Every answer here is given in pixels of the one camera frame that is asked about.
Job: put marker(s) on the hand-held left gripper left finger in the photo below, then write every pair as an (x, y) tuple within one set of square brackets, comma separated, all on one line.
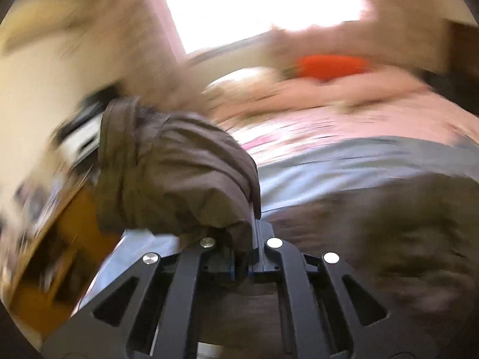
[(223, 264)]

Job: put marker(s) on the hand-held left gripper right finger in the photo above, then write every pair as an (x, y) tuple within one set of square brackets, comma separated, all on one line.
[(258, 258)]

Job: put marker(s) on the light grey bed sheet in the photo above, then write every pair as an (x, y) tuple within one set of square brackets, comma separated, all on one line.
[(318, 172)]

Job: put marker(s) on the yellow wooden furniture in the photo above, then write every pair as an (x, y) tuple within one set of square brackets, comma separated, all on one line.
[(80, 217)]

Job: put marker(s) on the pink printed blanket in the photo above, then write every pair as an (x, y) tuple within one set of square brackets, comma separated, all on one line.
[(336, 116)]

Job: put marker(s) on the orange cushion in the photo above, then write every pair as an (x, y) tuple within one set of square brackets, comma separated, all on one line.
[(331, 67)]

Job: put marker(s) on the pink curtain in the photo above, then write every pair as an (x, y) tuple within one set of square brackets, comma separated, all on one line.
[(149, 48)]

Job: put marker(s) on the bright window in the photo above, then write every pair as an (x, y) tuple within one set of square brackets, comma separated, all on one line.
[(262, 3)]

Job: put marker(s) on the dark furniture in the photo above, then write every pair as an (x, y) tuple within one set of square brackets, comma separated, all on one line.
[(463, 48)]

